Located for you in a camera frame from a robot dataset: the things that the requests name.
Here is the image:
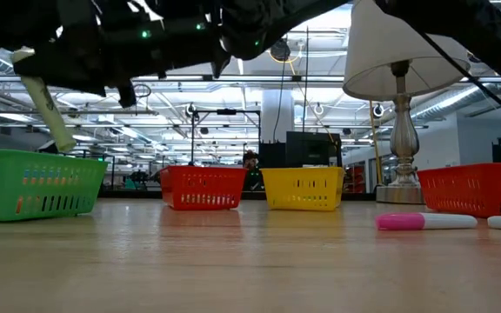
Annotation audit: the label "black metal frame stand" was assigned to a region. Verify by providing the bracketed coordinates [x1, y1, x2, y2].
[188, 108, 263, 169]

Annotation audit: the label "table lamp white shade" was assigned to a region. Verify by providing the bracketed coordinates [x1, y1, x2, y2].
[342, 0, 472, 205]

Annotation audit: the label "red plastic basket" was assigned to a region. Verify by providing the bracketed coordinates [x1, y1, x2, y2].
[159, 164, 249, 212]
[416, 162, 501, 219]

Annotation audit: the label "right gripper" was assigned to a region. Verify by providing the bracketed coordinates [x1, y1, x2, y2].
[163, 0, 233, 82]

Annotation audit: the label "light green highlighter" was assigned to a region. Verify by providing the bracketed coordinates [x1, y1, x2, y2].
[10, 46, 78, 154]

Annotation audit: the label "shelf small red bins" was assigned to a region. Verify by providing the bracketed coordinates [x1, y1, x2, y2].
[344, 163, 370, 194]

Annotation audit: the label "white marker pink cap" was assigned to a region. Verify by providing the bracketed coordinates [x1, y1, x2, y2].
[374, 211, 479, 232]

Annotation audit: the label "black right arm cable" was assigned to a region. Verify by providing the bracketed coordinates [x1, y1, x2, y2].
[417, 32, 501, 128]

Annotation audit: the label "yellow plastic basket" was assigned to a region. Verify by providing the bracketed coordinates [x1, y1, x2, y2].
[260, 166, 346, 213]

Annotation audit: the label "black aluminium table frame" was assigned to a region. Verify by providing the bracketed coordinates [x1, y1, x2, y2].
[97, 185, 378, 203]

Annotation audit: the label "ceiling cable reel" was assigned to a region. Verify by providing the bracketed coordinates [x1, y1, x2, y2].
[270, 37, 293, 62]

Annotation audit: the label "green plastic basket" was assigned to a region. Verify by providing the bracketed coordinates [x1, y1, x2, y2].
[0, 149, 110, 223]

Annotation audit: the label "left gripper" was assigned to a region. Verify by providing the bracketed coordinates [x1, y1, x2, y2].
[13, 0, 170, 110]

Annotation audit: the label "yellow hanging cable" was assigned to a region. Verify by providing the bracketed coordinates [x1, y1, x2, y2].
[369, 99, 384, 186]

